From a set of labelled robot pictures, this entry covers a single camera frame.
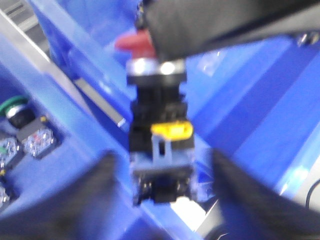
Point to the black arm link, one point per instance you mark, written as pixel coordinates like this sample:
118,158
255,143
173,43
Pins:
182,28

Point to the green mushroom push button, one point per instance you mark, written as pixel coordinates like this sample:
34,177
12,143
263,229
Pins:
34,133

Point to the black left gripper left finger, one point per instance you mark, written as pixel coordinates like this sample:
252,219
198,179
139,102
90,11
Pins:
74,213

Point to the blue plastic crate left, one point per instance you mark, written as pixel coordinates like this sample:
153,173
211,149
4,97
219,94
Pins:
81,143

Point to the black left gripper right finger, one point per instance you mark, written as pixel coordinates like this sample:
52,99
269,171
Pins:
252,211

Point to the blue plastic crate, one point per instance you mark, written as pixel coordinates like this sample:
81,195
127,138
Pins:
258,103
81,143

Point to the clear contact block green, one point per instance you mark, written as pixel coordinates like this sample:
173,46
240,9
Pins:
10,152

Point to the red mushroom push button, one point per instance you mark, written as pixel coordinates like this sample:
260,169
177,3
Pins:
161,140

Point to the blue plastic crate right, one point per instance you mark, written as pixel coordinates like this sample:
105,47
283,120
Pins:
258,103

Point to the clear contact block lower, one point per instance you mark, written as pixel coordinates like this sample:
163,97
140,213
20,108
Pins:
5,197

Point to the steel centre divider bar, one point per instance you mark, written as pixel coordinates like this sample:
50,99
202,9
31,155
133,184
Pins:
20,29

